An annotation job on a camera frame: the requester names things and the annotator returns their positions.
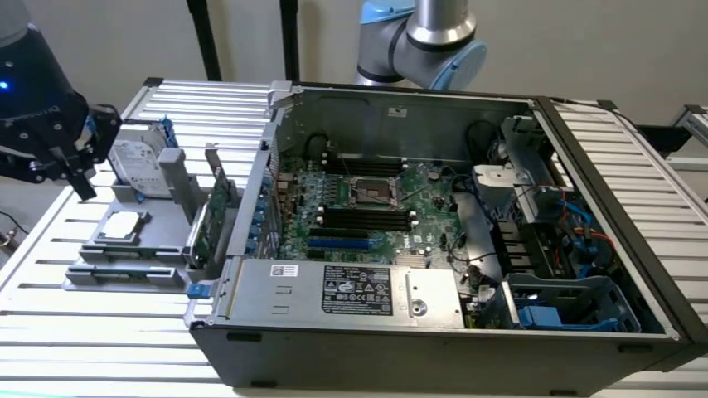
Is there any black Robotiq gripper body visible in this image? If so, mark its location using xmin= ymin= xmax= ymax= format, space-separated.
xmin=0 ymin=23 xmax=90 ymax=184

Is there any RAM stick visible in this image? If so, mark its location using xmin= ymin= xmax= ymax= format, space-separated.
xmin=81 ymin=247 xmax=182 ymax=256
xmin=68 ymin=270 xmax=176 ymax=281

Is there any blue expansion slot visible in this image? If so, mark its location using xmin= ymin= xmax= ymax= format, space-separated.
xmin=308 ymin=238 xmax=370 ymax=251

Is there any silver hard disk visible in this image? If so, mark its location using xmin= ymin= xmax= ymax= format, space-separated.
xmin=106 ymin=124 xmax=170 ymax=200

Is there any silver CPU chip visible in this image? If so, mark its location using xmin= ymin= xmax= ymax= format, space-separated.
xmin=101 ymin=211 xmax=148 ymax=238

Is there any gray parts rack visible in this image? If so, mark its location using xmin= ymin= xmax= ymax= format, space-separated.
xmin=61 ymin=143 xmax=244 ymax=294

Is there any green graphics card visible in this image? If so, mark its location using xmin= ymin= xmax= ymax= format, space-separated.
xmin=185 ymin=143 xmax=240 ymax=269

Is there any black stand pole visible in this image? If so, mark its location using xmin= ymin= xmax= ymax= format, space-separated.
xmin=185 ymin=0 xmax=224 ymax=82
xmin=277 ymin=0 xmax=301 ymax=82

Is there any blue case latch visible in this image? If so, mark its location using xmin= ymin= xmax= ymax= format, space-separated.
xmin=185 ymin=280 xmax=214 ymax=300

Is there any silver power supply unit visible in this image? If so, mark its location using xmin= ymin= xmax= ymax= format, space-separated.
xmin=212 ymin=259 xmax=465 ymax=331

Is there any CPU socket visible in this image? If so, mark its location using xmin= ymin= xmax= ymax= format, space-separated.
xmin=337 ymin=176 xmax=402 ymax=208

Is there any green motherboard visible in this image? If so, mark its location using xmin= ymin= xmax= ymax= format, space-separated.
xmin=273 ymin=159 xmax=482 ymax=299

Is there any black open PC case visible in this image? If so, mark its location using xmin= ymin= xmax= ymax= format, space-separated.
xmin=185 ymin=80 xmax=701 ymax=389

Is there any metal drive cage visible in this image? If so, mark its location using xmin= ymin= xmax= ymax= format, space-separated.
xmin=472 ymin=115 xmax=576 ymax=221

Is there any blue plastic disk bay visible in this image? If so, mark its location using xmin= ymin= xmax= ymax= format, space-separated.
xmin=500 ymin=272 xmax=646 ymax=334

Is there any black box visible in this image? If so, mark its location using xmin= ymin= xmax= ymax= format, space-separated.
xmin=633 ymin=124 xmax=688 ymax=153

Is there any blue disk bracket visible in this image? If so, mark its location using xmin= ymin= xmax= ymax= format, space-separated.
xmin=156 ymin=114 xmax=178 ymax=150

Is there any thin black cable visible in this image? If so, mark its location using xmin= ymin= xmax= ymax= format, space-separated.
xmin=0 ymin=210 xmax=32 ymax=250

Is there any short black cable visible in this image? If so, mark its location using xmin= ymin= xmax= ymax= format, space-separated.
xmin=305 ymin=132 xmax=328 ymax=158

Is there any black looped cable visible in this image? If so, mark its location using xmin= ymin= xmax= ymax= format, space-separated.
xmin=462 ymin=119 xmax=500 ymax=163

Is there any blue wire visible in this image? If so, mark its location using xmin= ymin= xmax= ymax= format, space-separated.
xmin=556 ymin=197 xmax=597 ymax=260

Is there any black table cable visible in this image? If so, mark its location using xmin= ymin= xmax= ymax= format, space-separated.
xmin=549 ymin=96 xmax=668 ymax=159

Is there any red wire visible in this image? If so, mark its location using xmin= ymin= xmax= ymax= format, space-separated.
xmin=556 ymin=197 xmax=616 ymax=269

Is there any aluminium rail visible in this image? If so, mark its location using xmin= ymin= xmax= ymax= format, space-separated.
xmin=661 ymin=104 xmax=708 ymax=167

